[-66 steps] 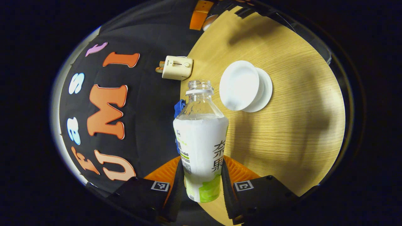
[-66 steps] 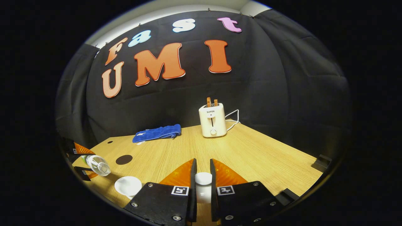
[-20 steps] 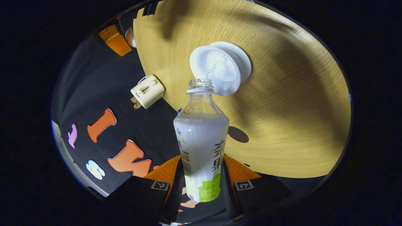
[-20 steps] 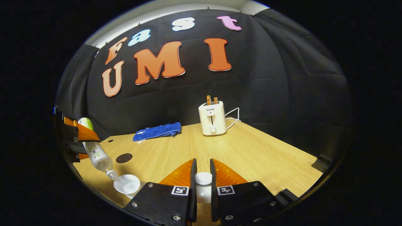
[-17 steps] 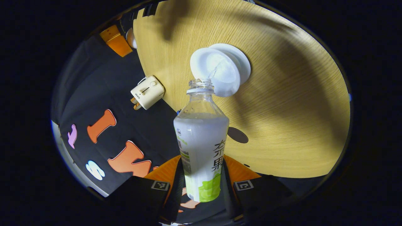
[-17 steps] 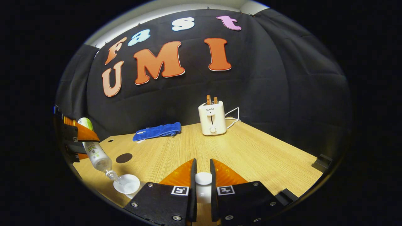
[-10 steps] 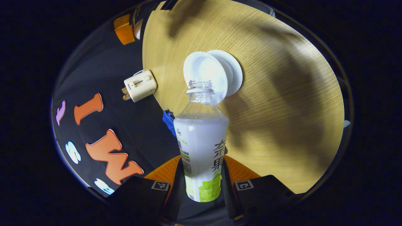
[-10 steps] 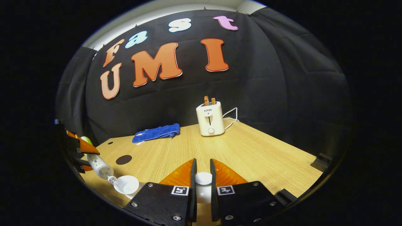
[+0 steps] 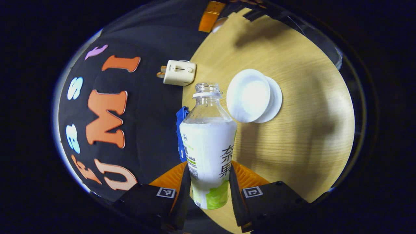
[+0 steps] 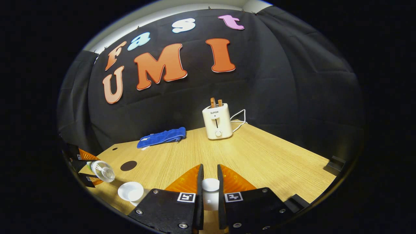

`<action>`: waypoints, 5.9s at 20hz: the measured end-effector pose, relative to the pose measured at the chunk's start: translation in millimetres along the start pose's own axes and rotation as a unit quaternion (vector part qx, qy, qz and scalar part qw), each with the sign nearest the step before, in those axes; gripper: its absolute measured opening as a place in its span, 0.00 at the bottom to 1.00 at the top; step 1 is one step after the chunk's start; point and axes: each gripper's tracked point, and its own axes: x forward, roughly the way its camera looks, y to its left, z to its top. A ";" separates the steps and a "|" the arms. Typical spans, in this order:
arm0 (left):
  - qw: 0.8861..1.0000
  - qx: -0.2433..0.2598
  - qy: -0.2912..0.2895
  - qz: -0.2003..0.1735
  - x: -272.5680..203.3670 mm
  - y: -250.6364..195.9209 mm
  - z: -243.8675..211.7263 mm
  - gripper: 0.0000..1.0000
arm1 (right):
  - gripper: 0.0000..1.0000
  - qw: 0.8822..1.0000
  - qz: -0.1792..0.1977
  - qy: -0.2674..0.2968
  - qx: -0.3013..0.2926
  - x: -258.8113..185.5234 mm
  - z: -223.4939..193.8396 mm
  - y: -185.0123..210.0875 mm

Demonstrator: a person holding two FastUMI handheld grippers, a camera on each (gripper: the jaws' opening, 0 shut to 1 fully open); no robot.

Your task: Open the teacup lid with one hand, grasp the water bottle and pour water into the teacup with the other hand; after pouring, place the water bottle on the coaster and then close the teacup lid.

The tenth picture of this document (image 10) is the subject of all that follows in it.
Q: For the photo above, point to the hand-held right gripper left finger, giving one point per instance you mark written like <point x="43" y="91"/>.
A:
<point x="199" y="195"/>

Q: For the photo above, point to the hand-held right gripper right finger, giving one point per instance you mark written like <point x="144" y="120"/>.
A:
<point x="221" y="195"/>

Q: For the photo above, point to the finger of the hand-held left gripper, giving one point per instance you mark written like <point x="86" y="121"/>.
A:
<point x="86" y="179"/>
<point x="73" y="152"/>

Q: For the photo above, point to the clear plastic water bottle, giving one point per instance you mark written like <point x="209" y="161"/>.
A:
<point x="104" y="171"/>

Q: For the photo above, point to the dark round coaster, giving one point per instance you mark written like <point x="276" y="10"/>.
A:
<point x="128" y="165"/>

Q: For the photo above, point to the white teacup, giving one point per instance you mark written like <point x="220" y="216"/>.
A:
<point x="130" y="191"/>

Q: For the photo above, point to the blue towel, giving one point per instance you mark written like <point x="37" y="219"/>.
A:
<point x="161" y="137"/>

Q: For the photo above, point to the cream toaster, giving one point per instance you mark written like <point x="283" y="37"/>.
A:
<point x="217" y="123"/>

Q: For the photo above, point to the black backdrop cloth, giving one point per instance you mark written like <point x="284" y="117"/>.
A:
<point x="292" y="91"/>

